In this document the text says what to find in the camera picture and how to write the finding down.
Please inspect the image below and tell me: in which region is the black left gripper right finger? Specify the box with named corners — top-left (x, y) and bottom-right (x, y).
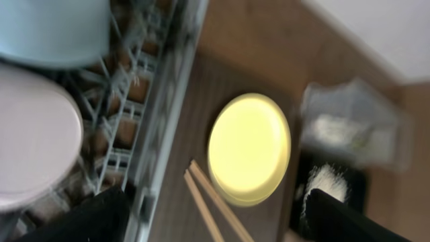
top-left (305, 189), bottom-right (408, 242)

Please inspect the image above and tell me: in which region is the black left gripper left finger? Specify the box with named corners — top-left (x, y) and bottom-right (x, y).
top-left (16, 186), bottom-right (130, 242)

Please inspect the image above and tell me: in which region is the wooden chopstick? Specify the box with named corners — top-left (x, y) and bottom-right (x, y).
top-left (187, 160), bottom-right (254, 242)
top-left (183, 169), bottom-right (224, 242)

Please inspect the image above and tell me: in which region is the pink shallow bowl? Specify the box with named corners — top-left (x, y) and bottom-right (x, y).
top-left (1, 65), bottom-right (83, 212)

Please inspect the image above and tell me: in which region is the yellow round plate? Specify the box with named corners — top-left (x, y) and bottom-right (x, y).
top-left (208, 93), bottom-right (292, 207)

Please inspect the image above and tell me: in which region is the light blue bowl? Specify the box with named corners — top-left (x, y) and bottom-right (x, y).
top-left (1, 0), bottom-right (111, 69)

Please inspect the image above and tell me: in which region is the clear plastic waste bin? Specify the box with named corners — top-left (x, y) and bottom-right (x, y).
top-left (300, 78), bottom-right (413, 172)

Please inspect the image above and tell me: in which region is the brown plastic serving tray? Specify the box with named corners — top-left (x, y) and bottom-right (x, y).
top-left (148, 54), bottom-right (298, 241)

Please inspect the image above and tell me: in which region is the black rectangular tray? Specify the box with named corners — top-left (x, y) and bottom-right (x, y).
top-left (290, 150), bottom-right (367, 240)

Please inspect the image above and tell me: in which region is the grey plastic dish rack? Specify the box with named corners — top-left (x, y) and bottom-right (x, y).
top-left (1, 1), bottom-right (208, 241)

